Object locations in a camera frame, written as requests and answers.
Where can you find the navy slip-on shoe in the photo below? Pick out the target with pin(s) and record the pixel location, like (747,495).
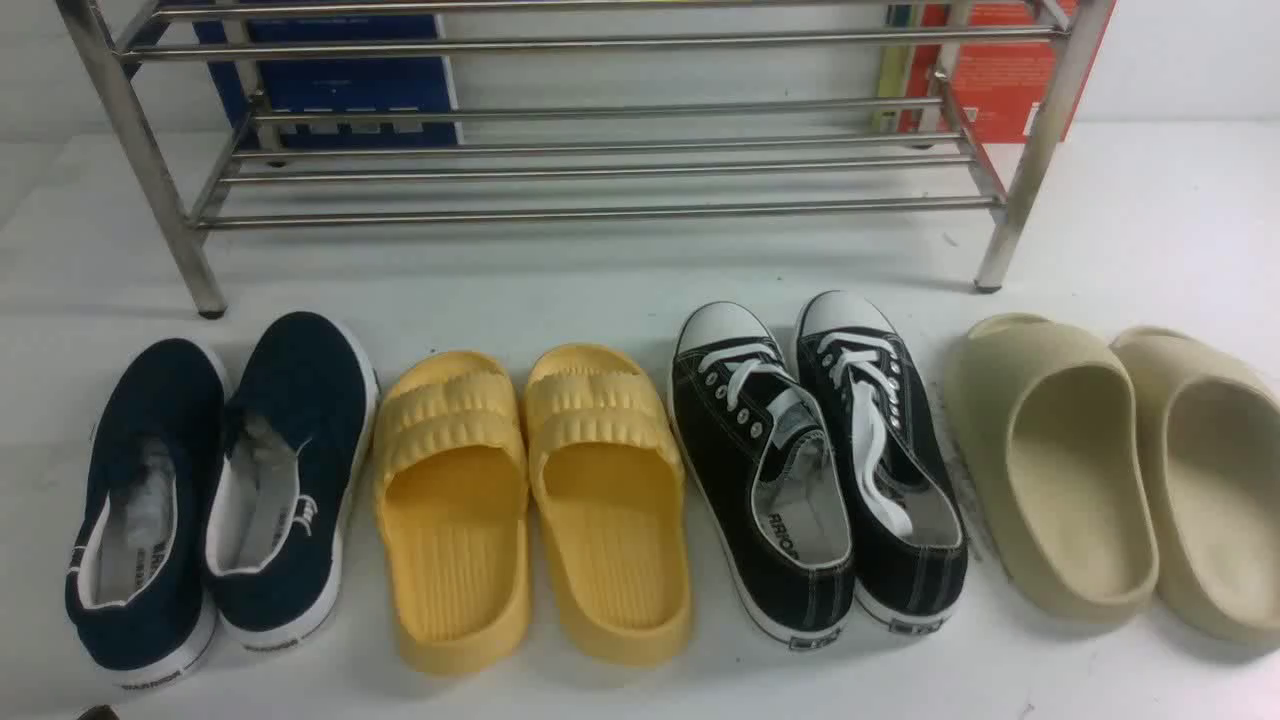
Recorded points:
(294,439)
(135,590)

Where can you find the blue box behind rack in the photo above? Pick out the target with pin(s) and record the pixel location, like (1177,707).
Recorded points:
(424,83)

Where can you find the stainless steel shoe rack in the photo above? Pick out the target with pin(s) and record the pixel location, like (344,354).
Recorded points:
(574,112)

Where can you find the right yellow rubber slipper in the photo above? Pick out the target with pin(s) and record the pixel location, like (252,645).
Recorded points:
(609,483)

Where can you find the yellow rubber slipper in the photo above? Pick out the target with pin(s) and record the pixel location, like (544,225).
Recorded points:
(609,483)
(451,496)

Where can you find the left black canvas sneaker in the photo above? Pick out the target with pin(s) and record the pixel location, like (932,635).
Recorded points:
(759,450)

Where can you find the black canvas sneaker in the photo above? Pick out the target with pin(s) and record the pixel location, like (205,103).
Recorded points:
(911,547)
(759,450)

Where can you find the left yellow rubber slipper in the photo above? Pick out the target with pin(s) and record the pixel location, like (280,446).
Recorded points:
(451,496)

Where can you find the right black canvas sneaker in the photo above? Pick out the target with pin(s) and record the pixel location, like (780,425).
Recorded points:
(911,547)

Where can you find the left beige foam slide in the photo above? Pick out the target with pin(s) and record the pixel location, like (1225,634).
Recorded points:
(1045,418)

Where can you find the beige foam slide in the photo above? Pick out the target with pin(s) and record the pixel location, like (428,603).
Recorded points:
(1207,430)
(1045,418)

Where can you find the red orange box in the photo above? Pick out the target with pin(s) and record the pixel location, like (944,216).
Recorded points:
(999,86)

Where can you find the right beige foam slide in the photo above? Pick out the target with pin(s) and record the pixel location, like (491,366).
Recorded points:
(1207,430)

